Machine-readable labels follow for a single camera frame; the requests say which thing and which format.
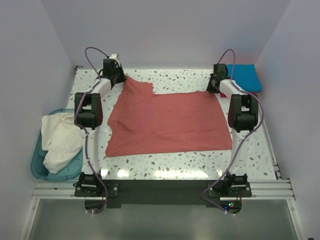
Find cream white t shirt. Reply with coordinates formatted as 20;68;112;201
41;112;83;174

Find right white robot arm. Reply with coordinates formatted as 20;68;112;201
206;63;259;185

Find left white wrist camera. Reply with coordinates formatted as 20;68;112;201
109;53;119;60

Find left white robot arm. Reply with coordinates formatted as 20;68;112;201
74;53;127;175

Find folded blue t shirt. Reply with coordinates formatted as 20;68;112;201
233;64;263;93

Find salmon pink t shirt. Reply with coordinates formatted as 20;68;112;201
105;77;232;157

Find aluminium frame rail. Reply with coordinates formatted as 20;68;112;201
20;176;306;240

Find folded magenta t shirt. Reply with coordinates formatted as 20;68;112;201
220;92;258;98

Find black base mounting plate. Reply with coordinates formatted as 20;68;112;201
73;173;253;213

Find teal plastic basket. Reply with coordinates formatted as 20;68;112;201
30;108;83;182

